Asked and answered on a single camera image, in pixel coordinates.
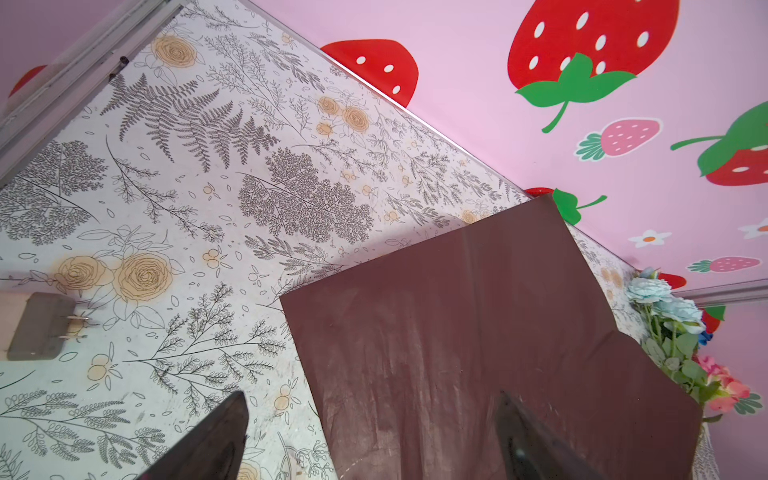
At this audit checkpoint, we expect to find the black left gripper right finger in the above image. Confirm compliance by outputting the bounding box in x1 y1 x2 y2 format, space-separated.
494 391 604 480

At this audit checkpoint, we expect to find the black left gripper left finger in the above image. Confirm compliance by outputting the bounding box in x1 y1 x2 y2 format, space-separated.
138 391 249 480

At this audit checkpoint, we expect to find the dark red wrapping paper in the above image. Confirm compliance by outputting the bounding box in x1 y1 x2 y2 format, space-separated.
280 197 702 479

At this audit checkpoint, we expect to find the white fake flower stem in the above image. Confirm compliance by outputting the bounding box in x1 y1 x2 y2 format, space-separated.
626 270 707 400

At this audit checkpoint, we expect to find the blue fake rose stem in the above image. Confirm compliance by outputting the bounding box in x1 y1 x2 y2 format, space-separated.
698 330 713 346

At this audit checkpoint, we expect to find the large pink fake rose stem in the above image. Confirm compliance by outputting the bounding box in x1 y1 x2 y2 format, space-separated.
694 355 764 423

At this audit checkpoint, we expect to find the small brown ribbon spool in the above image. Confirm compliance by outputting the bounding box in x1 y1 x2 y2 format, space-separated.
1 291 96 361

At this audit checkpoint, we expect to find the aluminium corner post right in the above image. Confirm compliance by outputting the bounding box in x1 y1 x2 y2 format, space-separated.
674 279 768 308

